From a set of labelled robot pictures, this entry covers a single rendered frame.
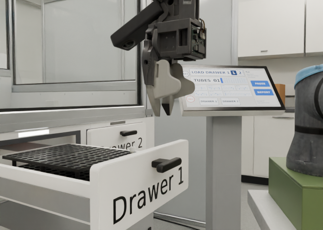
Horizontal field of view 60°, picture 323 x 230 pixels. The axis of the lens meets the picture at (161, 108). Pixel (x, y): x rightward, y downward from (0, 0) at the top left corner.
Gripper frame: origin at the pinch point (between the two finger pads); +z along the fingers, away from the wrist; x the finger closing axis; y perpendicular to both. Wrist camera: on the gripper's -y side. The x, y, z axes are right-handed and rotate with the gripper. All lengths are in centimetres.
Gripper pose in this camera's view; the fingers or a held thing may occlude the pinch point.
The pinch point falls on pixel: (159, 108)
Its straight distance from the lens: 49.0
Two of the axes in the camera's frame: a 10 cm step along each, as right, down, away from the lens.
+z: -0.1, 10.0, 0.4
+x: 5.0, -0.3, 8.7
